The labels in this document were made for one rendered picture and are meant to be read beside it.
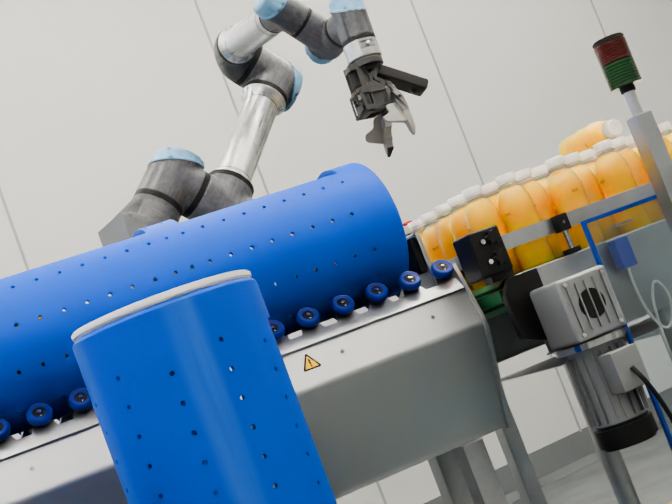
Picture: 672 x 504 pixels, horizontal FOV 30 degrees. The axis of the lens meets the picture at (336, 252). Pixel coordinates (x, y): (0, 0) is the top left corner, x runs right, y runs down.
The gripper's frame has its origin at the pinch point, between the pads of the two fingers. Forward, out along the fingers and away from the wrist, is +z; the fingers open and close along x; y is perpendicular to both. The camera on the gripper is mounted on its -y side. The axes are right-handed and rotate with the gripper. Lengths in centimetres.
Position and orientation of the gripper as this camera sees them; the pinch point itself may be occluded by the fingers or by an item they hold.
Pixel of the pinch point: (404, 146)
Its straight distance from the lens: 268.8
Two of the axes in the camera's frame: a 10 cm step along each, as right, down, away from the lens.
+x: 3.1, -2.5, -9.2
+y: -9.0, 2.4, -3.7
